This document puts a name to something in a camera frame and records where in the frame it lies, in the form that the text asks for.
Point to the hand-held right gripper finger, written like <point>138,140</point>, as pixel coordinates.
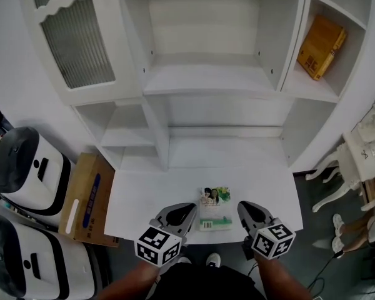
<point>246,220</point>
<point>259,214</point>

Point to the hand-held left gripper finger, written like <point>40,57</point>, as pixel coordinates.
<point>175,211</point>
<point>187,223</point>

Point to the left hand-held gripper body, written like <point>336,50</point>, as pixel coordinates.
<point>156,245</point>

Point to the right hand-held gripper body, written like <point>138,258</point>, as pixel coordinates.
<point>273,239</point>

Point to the green photo-cover book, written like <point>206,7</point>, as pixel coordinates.
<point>215,208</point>

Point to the yellow hardcover book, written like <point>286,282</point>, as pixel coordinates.
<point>320,47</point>

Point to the person's left forearm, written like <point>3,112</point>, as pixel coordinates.
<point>128,283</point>

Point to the person's right forearm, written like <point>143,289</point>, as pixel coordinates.
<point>281,280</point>

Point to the white desk hutch cabinet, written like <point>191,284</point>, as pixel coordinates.
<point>153,192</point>

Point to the person's left white shoe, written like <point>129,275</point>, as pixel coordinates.
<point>182,260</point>

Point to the person's white shoe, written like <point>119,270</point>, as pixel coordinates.
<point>337,247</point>
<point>213,259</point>
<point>338,224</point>
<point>182,260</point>

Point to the person's right white shoe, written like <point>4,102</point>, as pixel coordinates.
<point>213,259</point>

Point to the person's black shorts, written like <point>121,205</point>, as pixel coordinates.
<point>206,283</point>

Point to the brown cardboard box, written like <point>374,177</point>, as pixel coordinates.
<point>84,198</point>

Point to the white black-topped robot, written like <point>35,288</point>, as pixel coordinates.
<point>68,270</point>
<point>53,180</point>

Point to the white carved dressing table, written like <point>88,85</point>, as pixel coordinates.
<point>356,161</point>

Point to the white ribbed-glass cabinet door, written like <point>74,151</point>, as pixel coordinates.
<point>78,48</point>

